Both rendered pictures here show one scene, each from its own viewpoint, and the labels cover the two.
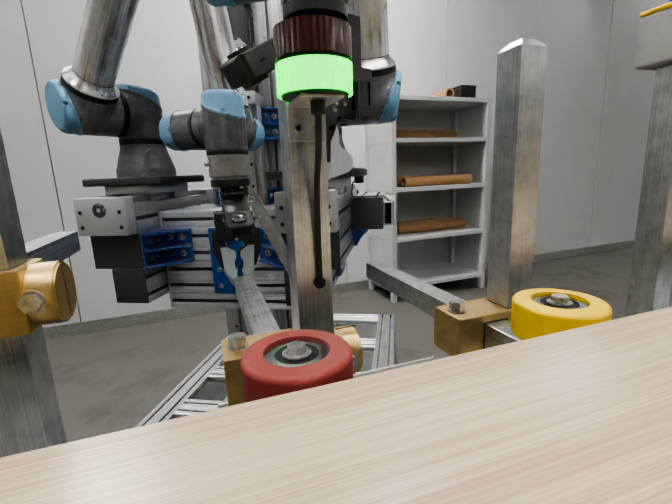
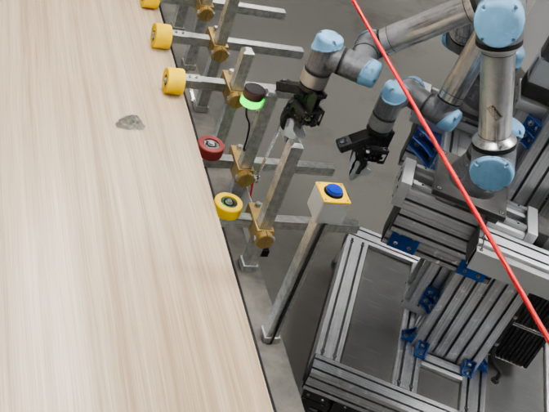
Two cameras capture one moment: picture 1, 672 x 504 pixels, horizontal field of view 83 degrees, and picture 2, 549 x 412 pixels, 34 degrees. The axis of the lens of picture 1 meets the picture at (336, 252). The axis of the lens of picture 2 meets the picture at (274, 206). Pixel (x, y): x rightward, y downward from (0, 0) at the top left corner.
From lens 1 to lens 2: 2.53 m
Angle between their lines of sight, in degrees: 75
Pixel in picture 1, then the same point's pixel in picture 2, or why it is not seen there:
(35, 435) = (220, 123)
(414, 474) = (170, 146)
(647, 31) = not seen: hidden behind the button
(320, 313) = (242, 158)
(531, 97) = (283, 158)
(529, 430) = (176, 162)
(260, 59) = (279, 86)
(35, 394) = (223, 116)
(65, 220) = not seen: outside the picture
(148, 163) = (471, 92)
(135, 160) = not seen: hidden behind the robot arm
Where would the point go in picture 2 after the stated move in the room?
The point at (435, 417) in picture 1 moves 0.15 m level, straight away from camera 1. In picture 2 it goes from (182, 154) to (229, 176)
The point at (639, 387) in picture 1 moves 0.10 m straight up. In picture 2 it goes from (182, 182) to (191, 154)
